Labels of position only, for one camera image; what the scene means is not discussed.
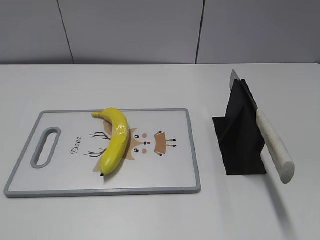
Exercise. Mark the yellow plastic banana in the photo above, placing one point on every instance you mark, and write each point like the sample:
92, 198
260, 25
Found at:
118, 142

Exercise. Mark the white-handled kitchen knife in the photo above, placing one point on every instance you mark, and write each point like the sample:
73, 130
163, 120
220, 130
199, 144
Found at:
282, 160

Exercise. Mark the white grey-rimmed cutting board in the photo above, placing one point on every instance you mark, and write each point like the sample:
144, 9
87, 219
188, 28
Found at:
62, 156

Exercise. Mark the black knife stand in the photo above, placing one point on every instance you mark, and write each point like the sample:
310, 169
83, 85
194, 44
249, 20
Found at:
240, 140

